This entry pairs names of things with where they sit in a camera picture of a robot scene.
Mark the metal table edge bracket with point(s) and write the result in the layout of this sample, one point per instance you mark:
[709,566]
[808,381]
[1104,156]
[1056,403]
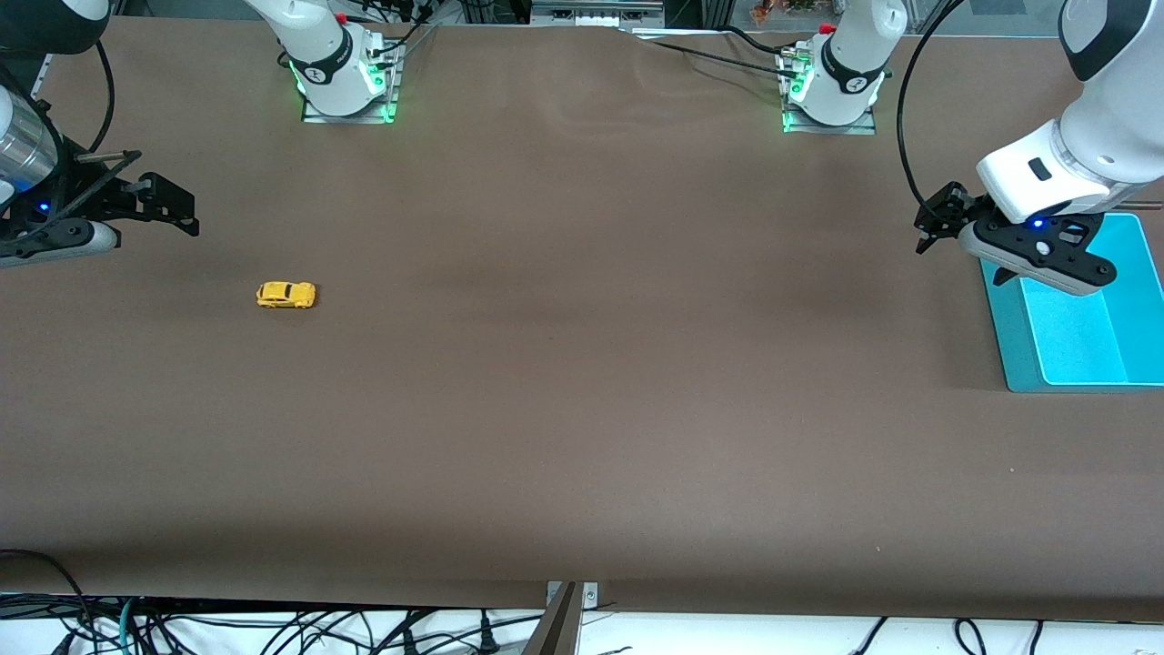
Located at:
[566,628]

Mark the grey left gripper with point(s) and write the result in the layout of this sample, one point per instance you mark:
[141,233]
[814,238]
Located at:
[955,211]

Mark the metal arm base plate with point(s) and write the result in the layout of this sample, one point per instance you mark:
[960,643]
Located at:
[829,130]
[350,118]

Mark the yellow toy beetle car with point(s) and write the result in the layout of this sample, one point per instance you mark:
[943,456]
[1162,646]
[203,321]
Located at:
[285,295]

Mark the aluminium frame rail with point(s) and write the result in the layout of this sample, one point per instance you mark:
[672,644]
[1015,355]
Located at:
[596,11]

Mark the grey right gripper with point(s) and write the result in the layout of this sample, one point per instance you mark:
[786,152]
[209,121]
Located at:
[111,200]

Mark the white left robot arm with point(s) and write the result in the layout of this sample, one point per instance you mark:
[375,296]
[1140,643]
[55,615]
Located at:
[1109,118]

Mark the teal plastic bin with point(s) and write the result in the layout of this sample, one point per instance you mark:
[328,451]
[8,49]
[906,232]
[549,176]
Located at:
[1082,346]

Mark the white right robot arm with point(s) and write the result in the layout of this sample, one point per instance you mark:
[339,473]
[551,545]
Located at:
[327,55]

